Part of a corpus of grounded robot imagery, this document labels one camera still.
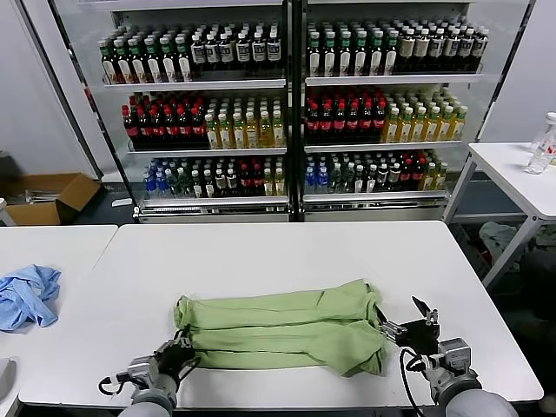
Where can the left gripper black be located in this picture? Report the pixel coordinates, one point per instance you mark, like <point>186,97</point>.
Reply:
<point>176,360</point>

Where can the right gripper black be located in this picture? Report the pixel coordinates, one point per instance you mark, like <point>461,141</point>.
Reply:
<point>419,336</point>

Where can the light green t-shirt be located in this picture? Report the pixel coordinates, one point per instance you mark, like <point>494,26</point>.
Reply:
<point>278,321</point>

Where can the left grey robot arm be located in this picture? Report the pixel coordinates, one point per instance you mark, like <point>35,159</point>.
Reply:
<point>150,401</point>

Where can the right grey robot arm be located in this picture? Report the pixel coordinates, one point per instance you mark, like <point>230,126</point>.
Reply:
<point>469,399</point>

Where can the beverage display cabinet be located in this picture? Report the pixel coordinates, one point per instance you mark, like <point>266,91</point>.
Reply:
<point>372,214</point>
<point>215,215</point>

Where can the grey garment pile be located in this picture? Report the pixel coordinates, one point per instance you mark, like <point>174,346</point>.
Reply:
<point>503,243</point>

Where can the white cabinet shelf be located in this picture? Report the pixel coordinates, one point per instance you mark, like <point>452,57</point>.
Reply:
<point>193,84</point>
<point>380,148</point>
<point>389,80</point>
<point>372,197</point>
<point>207,152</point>
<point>211,202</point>

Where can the black bulky object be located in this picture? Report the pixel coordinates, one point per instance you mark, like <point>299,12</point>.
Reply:
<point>540,282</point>

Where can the small yellow tea bottle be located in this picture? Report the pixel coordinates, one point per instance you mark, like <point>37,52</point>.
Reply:
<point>279,183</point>
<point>429,178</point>
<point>267,183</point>
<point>440,178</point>

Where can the small red cap cola bottle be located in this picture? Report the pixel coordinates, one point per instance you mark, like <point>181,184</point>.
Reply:
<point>419,175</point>
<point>407,175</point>
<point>256,179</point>
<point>244,179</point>

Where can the small dark tea bottle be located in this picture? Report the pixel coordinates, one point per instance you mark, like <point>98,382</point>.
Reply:
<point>231,181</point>
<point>381,177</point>
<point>219,181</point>
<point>393,176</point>

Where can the small white label bottle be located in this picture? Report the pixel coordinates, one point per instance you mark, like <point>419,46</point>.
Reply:
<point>359,181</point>
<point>196,187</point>
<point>371,180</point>
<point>208,187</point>

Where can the small white flat object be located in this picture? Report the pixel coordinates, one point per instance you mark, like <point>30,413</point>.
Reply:
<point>122,202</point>

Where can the small green tinted bottle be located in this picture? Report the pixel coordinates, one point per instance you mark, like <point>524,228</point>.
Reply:
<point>172,183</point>
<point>347,179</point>
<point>183,183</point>
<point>335,179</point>

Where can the dark green garment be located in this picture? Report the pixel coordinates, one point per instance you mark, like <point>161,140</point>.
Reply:
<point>545,240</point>

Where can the small blue drink bottle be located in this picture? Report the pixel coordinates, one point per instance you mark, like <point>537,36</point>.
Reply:
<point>309,181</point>
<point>149,183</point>
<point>161,183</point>
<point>322,181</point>

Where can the crumpled light blue shirt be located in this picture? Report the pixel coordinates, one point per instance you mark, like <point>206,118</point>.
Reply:
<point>26,297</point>

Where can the white side table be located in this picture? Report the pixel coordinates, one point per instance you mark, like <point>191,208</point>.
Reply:
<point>504,169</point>

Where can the open brown cardboard box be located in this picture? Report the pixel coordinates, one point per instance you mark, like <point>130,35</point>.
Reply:
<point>77,192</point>

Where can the clear plastic water bottle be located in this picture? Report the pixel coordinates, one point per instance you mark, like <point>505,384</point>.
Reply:
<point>538,160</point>

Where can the clear bottle with red label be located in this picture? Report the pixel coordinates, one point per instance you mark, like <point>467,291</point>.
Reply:
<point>547,134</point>

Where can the glass cabinet door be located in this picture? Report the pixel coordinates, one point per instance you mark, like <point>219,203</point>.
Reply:
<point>495,66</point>
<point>81,110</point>

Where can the green cap dark bottle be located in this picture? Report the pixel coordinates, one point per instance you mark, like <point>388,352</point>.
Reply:
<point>345,60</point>
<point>329,60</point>
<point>168,65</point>
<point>376,58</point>
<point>124,66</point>
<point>109,66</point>
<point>361,60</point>
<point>138,66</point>
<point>153,66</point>
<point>314,60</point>
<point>183,65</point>
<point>391,57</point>

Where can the white cap beige label bottle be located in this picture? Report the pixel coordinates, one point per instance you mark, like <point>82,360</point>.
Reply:
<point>421,48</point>
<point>436,48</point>
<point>406,49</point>
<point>451,47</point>
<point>479,47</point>
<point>466,47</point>

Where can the white cap blue label bottle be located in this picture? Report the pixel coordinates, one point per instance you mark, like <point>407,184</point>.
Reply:
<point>225,52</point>
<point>273,49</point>
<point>197,53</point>
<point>242,51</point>
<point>211,53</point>
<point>258,50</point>

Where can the left wrist grey camera box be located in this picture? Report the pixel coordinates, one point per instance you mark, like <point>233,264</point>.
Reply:
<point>143,369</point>

